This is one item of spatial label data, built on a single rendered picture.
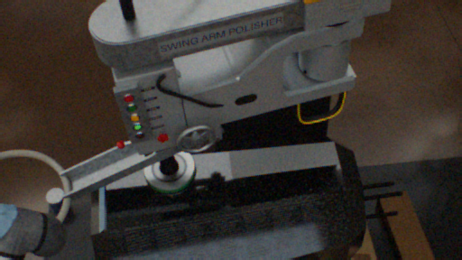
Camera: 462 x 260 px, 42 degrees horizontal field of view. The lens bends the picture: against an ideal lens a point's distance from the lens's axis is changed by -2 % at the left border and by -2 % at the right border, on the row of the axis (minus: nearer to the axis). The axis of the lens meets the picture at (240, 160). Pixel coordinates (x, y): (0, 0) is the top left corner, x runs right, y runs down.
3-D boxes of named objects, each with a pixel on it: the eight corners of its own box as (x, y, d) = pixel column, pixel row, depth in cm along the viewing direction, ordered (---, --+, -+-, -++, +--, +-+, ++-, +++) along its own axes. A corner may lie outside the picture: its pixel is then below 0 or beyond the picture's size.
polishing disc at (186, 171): (162, 141, 267) (161, 139, 266) (204, 160, 260) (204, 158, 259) (134, 178, 257) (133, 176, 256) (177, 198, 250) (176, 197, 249)
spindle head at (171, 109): (217, 94, 246) (207, 10, 209) (232, 136, 234) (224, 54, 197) (129, 117, 242) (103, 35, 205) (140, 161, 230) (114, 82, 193)
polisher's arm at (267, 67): (334, 71, 255) (344, -22, 214) (355, 113, 242) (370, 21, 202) (161, 116, 246) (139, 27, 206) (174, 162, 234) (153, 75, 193)
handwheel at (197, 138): (212, 128, 234) (208, 103, 221) (219, 149, 228) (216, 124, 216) (174, 138, 232) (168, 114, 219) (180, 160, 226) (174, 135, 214)
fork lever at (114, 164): (214, 102, 248) (209, 95, 244) (226, 139, 237) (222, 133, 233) (64, 171, 255) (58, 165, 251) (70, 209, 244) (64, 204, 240)
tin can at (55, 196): (73, 201, 346) (66, 190, 335) (65, 217, 341) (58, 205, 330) (58, 198, 348) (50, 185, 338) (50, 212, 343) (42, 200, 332)
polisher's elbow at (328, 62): (290, 53, 236) (291, 15, 220) (335, 41, 239) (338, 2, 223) (309, 88, 226) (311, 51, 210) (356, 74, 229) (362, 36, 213)
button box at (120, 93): (152, 133, 220) (136, 80, 197) (152, 139, 219) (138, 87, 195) (130, 139, 219) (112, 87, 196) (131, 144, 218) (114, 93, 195)
